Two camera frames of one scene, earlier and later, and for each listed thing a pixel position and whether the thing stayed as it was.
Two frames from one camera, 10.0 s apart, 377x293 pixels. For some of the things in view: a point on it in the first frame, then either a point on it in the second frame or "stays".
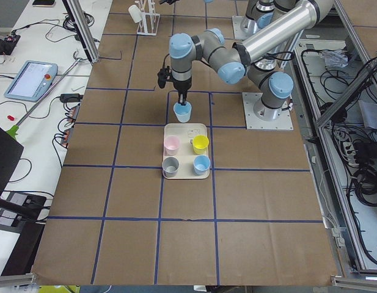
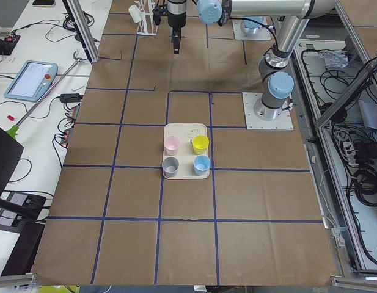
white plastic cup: x=136 y=14 stays
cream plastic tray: x=186 y=133 stays
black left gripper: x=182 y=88 to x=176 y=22
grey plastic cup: x=170 y=166 stays
